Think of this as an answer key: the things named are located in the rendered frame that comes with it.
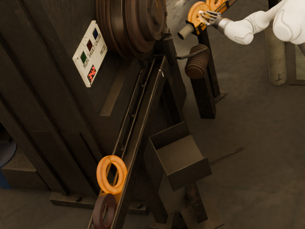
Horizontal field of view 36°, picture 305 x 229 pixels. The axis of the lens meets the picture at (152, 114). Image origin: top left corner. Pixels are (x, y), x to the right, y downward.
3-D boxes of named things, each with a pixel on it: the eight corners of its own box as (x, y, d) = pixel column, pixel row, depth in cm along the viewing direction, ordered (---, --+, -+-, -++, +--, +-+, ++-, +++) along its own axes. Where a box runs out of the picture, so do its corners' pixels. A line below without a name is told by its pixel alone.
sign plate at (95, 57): (86, 87, 217) (71, 58, 204) (104, 49, 233) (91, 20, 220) (91, 87, 216) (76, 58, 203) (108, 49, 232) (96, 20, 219)
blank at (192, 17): (184, 11, 282) (189, 13, 280) (203, -4, 286) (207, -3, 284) (190, 30, 294) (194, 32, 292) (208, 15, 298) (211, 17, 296)
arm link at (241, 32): (222, 39, 273) (238, 31, 279) (242, 50, 264) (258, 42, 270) (223, 23, 266) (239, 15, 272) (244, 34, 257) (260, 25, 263)
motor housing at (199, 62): (197, 121, 327) (181, 66, 289) (203, 98, 341) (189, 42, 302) (216, 122, 323) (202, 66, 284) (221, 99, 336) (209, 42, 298)
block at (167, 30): (159, 66, 291) (149, 36, 274) (162, 57, 296) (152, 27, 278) (175, 66, 287) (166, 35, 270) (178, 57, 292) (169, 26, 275)
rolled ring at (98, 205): (106, 186, 210) (99, 186, 211) (95, 226, 201) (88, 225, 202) (120, 202, 225) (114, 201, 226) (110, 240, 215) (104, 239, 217)
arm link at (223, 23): (235, 30, 277) (228, 26, 280) (234, 17, 270) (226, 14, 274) (224, 38, 274) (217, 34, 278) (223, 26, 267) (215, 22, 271)
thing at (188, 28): (178, 37, 292) (175, 31, 288) (189, 28, 294) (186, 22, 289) (184, 41, 288) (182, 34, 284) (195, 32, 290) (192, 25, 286)
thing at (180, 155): (195, 246, 266) (167, 175, 215) (179, 210, 284) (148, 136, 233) (228, 231, 267) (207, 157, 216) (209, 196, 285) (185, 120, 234)
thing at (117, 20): (129, 78, 241) (99, 3, 207) (153, 20, 269) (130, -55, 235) (141, 78, 238) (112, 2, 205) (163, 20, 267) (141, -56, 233)
